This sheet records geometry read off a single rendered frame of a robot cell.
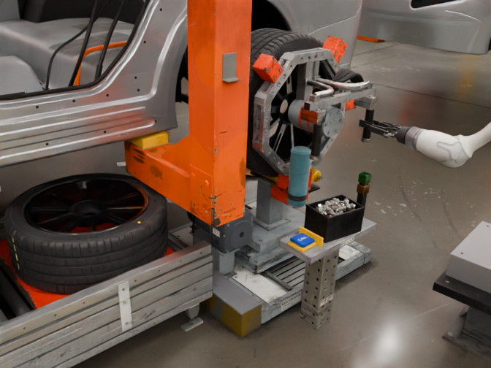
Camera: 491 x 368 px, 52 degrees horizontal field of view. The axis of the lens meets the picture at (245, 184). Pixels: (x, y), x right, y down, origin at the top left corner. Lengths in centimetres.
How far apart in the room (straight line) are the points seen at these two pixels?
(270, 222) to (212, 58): 110
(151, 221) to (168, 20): 85
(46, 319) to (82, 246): 29
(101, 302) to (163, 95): 92
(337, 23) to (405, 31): 178
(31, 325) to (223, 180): 82
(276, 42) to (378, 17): 269
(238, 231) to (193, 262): 30
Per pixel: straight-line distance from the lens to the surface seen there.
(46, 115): 207
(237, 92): 183
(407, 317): 251
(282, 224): 261
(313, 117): 199
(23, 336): 188
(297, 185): 220
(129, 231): 202
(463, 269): 226
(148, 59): 224
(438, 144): 208
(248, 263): 247
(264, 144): 212
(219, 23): 173
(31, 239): 206
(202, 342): 224
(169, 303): 214
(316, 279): 219
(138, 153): 233
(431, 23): 464
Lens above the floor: 152
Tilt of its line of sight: 25 degrees down
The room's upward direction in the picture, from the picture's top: 2 degrees clockwise
